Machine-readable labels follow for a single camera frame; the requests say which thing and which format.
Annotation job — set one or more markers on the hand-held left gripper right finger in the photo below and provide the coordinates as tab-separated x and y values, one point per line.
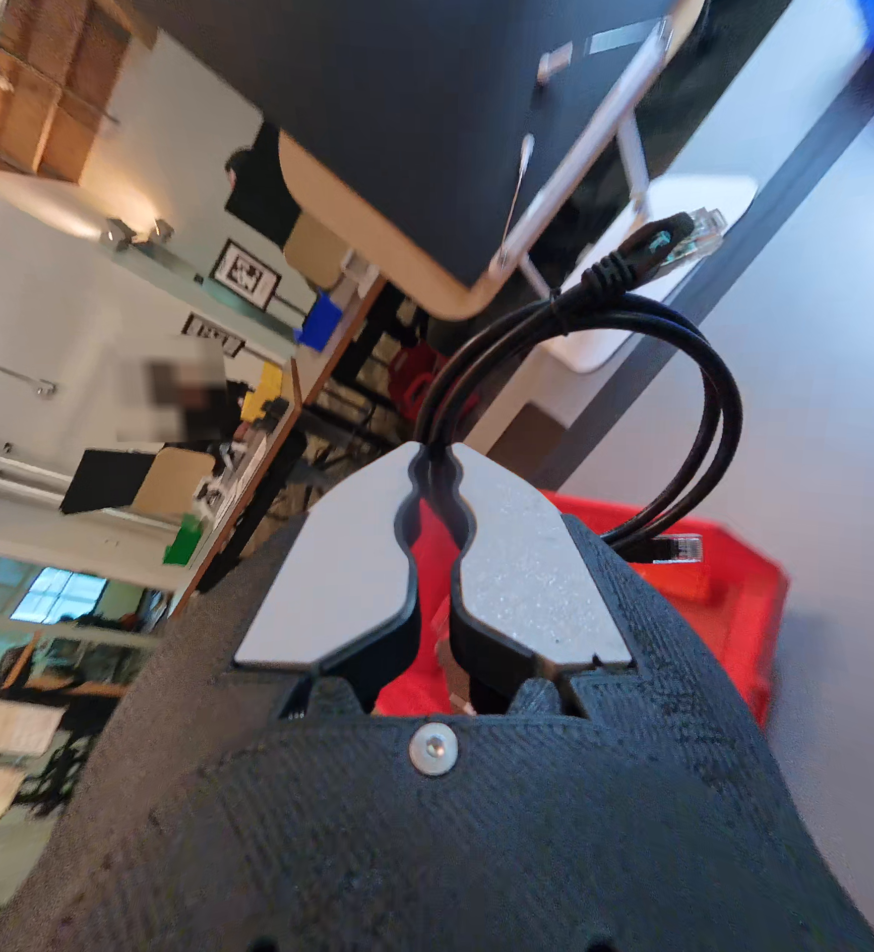
534	580

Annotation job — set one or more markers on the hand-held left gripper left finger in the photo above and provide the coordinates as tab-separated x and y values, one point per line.
333	580

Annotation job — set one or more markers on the red plastic bin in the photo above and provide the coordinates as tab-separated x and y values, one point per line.
720	595

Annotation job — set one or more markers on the long wooden desk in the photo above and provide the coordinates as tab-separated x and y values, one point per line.
247	476

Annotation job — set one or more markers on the green plastic bin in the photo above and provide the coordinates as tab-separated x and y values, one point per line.
184	547

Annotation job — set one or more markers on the yellow plastic bin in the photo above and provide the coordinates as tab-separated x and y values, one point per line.
262	394

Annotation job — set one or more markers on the red bag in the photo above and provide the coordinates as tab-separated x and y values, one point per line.
407	379

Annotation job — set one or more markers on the black wood-edged board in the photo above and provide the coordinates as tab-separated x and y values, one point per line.
109	476
407	111

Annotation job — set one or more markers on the framed marker sign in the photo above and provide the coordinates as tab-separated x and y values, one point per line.
247	274
214	335

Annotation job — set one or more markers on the white metal board stand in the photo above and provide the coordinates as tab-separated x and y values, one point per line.
601	126

